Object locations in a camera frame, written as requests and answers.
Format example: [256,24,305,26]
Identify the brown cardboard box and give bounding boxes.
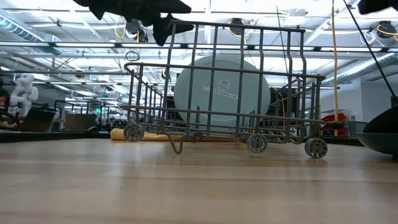
[63,113,98,132]

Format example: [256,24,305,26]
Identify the black laptop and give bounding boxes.
[20,108,59,133]

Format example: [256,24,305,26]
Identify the large light blue plate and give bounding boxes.
[173,55,272,133]

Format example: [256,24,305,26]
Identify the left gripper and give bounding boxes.
[73,0,194,47]

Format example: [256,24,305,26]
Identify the grey wire dish rack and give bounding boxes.
[120,19,329,159]

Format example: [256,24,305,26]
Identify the black cable reel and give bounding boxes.
[229,17,246,36]
[376,20,398,40]
[124,17,149,44]

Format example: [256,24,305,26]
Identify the yellow strap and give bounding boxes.
[330,0,341,138]

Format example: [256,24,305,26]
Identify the red storage bins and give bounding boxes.
[319,112,348,138]

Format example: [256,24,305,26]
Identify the person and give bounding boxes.
[0,86,20,131]

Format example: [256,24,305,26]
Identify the yellow-orange folded towel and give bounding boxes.
[109,128,238,143]

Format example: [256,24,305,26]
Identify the dark green plate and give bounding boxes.
[356,132,398,157]

